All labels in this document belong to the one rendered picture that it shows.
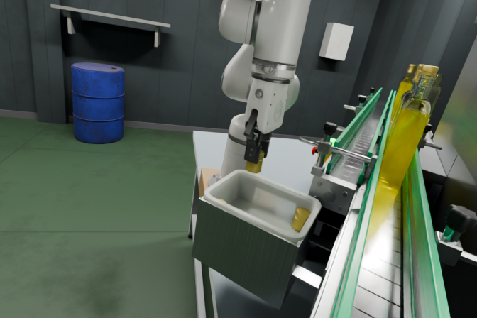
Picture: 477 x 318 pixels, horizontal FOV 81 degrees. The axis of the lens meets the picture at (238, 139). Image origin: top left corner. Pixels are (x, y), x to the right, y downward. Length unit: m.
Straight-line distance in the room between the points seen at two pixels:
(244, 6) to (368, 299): 0.47
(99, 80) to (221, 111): 1.57
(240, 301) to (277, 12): 0.62
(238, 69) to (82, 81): 2.55
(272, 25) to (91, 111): 2.86
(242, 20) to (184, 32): 3.14
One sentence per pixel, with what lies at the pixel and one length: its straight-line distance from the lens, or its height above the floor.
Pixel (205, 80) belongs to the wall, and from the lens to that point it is 3.72.
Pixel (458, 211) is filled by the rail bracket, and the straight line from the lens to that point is 0.41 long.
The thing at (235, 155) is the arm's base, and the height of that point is 0.98.
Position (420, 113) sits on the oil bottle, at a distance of 0.71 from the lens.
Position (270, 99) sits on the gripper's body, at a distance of 0.51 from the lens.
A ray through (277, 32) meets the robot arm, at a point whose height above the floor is 1.34.
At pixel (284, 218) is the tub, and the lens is 0.70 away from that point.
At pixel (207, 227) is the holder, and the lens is 0.62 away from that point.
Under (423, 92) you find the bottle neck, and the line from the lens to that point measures 0.72.
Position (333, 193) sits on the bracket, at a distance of 0.67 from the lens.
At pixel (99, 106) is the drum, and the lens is 3.23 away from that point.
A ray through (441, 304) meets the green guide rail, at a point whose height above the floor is 1.13.
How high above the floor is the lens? 1.32
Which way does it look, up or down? 20 degrees down
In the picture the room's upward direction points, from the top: 10 degrees clockwise
